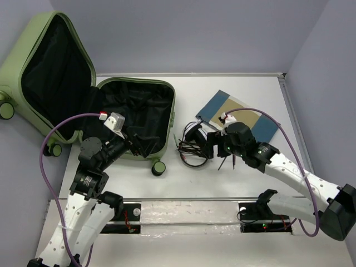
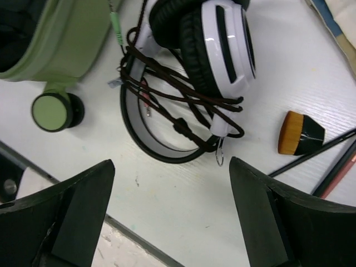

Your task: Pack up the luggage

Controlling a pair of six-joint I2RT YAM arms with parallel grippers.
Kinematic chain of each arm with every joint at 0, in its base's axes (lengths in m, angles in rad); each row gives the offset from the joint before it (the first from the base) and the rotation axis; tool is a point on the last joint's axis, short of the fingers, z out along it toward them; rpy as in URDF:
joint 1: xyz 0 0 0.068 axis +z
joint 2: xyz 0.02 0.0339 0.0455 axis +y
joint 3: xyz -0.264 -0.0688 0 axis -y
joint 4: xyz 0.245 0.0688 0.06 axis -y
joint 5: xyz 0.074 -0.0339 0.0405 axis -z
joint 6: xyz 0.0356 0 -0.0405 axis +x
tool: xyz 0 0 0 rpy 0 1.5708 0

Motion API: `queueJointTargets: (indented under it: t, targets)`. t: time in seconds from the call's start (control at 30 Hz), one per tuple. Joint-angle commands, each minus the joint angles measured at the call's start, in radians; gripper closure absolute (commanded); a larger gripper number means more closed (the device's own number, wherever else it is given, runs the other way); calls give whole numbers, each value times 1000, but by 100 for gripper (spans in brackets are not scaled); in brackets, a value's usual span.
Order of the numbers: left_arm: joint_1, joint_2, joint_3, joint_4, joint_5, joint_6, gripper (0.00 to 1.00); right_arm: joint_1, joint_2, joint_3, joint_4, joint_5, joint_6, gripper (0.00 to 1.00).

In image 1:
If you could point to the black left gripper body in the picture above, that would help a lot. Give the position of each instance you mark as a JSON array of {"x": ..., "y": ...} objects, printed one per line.
[{"x": 133, "y": 146}]

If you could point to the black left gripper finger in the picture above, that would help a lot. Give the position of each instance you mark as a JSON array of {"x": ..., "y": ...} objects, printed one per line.
[
  {"x": 130, "y": 131},
  {"x": 146, "y": 145}
]

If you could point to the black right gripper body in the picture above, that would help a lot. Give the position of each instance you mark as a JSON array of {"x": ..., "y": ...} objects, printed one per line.
[{"x": 236, "y": 149}]

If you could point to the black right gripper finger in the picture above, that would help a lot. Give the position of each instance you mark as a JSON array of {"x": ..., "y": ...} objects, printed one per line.
[
  {"x": 211, "y": 141},
  {"x": 222, "y": 149}
]

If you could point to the black chopstick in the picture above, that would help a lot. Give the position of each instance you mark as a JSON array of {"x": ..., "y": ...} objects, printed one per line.
[{"x": 223, "y": 161}]

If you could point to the black white headphones with cable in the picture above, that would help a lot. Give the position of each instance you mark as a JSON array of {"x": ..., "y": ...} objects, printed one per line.
[{"x": 194, "y": 139}]

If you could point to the blue tan cloth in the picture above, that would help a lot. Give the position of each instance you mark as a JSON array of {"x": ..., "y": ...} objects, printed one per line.
[{"x": 262, "y": 127}]

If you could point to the green hard-shell suitcase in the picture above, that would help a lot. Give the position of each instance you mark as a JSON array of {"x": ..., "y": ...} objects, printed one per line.
[{"x": 50, "y": 80}]

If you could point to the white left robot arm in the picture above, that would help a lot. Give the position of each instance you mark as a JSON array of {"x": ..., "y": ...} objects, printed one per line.
[{"x": 89, "y": 207}]

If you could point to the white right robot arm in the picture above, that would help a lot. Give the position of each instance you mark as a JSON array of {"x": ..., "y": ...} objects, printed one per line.
[{"x": 327, "y": 205}]

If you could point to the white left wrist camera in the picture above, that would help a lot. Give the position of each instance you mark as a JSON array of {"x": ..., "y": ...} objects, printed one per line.
[{"x": 115, "y": 122}]

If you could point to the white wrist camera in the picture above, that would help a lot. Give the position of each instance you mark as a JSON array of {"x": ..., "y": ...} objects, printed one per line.
[
  {"x": 115, "y": 122},
  {"x": 226, "y": 120}
]

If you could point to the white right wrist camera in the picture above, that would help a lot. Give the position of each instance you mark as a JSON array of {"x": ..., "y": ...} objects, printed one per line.
[{"x": 226, "y": 120}]

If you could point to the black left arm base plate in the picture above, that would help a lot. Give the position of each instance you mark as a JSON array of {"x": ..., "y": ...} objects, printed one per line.
[{"x": 126, "y": 221}]

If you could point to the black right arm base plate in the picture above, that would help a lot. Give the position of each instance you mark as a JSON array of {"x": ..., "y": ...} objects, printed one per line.
[{"x": 254, "y": 219}]

